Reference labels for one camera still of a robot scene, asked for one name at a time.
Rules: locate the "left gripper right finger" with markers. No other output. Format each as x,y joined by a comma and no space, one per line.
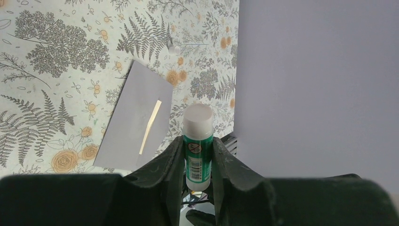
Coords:
243,197

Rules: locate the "grey lavender envelope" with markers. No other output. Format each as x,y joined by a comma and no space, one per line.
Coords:
124,134

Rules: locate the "white glue stick cap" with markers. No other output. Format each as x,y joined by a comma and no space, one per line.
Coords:
174,50

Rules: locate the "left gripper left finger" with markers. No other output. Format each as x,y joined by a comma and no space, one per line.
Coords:
150,196

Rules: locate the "green white glue stick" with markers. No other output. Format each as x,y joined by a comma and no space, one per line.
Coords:
198,145

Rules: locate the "beige lined letter paper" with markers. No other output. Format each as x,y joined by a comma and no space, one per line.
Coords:
149,125

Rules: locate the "floral patterned table mat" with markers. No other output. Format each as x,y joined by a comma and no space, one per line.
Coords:
63,64

